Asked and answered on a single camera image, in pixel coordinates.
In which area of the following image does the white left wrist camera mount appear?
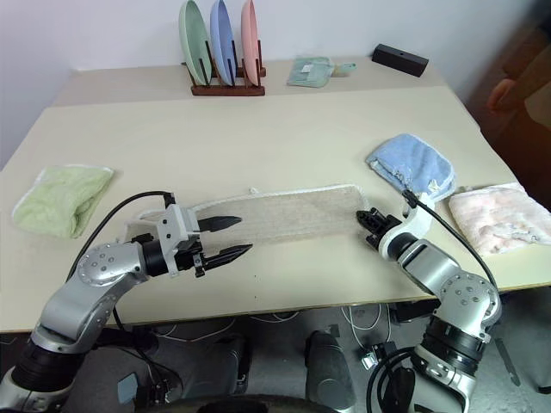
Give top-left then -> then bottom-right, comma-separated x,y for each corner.
156,203 -> 200,278

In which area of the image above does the bystander brown clothing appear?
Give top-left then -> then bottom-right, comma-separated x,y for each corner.
498,12 -> 551,130

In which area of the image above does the bystander bare hand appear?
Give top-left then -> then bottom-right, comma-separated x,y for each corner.
487,78 -> 517,115

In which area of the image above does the blue towel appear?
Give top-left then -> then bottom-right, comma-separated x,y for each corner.
364,133 -> 456,203

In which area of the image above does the black rectangular box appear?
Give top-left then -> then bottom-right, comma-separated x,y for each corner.
371,42 -> 430,78

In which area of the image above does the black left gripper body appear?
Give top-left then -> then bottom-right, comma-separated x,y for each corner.
175,231 -> 207,278

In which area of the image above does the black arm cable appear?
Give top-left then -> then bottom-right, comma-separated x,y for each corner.
68,190 -> 177,280
402,190 -> 503,302

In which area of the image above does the brown wooden plate rack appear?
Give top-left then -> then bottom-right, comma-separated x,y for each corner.
183,38 -> 267,97

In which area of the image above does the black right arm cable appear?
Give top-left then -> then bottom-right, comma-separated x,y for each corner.
402,190 -> 503,302

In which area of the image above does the grey flat metal tool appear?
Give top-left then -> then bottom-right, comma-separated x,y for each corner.
493,337 -> 523,388

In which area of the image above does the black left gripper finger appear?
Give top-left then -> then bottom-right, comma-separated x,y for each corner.
201,243 -> 254,273
197,215 -> 244,234

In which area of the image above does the blue plate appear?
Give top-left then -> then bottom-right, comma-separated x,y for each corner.
209,0 -> 237,86

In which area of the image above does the white floor cable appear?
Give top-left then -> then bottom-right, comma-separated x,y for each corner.
342,302 -> 399,346
157,311 -> 298,343

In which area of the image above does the folded teal cloth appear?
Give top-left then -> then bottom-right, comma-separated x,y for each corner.
286,54 -> 333,89

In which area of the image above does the pink plate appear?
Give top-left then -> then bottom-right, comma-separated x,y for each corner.
239,0 -> 262,86

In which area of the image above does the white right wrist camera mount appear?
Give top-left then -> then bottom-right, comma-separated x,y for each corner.
378,192 -> 435,259

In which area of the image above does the beige towel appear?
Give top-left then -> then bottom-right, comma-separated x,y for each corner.
122,183 -> 372,249

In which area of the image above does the dark rounded shape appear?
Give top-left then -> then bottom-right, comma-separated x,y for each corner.
304,330 -> 357,406

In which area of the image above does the pink towel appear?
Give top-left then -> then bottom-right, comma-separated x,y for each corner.
447,182 -> 551,256

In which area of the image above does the green plate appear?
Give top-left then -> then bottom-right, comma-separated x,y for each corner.
178,0 -> 214,86

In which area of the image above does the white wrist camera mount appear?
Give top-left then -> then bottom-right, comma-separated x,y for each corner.
378,192 -> 435,259
156,203 -> 200,278

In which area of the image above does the green towel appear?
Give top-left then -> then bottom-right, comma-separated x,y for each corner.
10,163 -> 116,240

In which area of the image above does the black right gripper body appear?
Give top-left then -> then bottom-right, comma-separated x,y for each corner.
364,206 -> 399,251

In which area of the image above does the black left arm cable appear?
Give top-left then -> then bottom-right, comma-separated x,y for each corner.
68,190 -> 177,280

